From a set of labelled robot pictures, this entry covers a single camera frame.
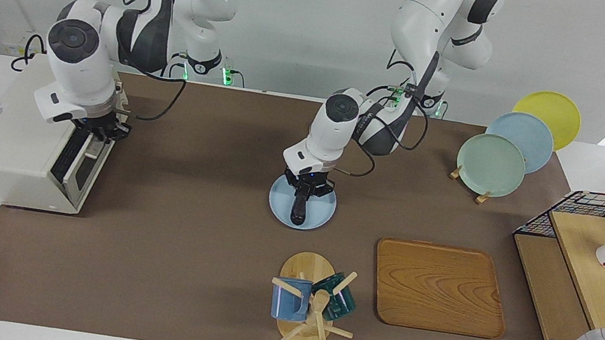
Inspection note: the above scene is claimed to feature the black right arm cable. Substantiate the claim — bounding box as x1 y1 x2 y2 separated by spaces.
98 0 200 127

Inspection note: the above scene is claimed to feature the pale green plate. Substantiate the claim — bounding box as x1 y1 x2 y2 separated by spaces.
452 129 531 201

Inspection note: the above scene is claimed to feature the cream toaster oven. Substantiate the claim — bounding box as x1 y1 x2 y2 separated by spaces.
0 47 128 220

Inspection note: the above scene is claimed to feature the dark green mug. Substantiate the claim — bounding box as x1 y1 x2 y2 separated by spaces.
307 268 362 325

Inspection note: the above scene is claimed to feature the wooden mug tree stand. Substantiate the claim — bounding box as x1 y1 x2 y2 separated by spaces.
262 246 365 340

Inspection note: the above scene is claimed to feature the wooden two-level shelf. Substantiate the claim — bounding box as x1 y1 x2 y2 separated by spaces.
498 204 605 340

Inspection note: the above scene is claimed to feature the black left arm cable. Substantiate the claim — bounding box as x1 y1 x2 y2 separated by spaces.
337 43 441 187

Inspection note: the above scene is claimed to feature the dark purple eggplant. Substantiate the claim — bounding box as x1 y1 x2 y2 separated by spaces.
288 184 313 227

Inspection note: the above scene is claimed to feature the blue mug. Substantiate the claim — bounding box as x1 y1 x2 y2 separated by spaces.
269 275 314 324

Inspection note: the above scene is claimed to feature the wooden serving tray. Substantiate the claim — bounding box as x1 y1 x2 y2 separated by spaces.
366 235 516 340

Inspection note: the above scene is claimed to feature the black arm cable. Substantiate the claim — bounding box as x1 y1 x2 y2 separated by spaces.
337 43 441 187
98 0 200 127

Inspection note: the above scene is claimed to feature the wooden plate rack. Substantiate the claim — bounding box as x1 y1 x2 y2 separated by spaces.
446 164 504 207

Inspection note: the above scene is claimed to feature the yellow plate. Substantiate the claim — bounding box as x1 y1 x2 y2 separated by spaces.
507 86 585 154

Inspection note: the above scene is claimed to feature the small light blue plate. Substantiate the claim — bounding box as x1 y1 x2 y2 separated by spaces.
265 171 340 235

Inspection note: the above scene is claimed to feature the brown table mat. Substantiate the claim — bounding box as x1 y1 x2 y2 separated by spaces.
0 53 605 340

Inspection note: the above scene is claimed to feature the large light blue plate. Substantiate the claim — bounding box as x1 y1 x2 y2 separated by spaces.
480 107 559 177

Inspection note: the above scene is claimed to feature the black oven power cord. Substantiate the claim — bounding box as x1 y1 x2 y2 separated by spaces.
9 30 59 77

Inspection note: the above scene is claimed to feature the toaster oven glass door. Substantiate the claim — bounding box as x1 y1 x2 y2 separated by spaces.
46 120 118 212

